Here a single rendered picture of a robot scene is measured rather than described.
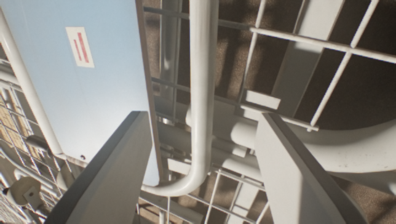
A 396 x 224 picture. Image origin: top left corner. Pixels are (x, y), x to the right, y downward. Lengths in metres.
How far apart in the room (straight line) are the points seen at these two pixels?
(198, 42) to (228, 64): 0.56
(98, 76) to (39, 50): 0.09
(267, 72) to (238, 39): 0.15
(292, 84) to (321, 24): 0.06
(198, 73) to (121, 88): 0.09
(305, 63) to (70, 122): 0.30
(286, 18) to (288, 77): 0.45
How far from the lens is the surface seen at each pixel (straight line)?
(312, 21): 0.22
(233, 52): 0.71
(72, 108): 0.30
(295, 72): 0.23
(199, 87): 0.17
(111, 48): 0.21
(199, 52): 0.16
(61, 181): 0.45
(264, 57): 0.69
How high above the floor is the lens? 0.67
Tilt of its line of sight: 53 degrees down
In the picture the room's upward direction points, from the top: 141 degrees counter-clockwise
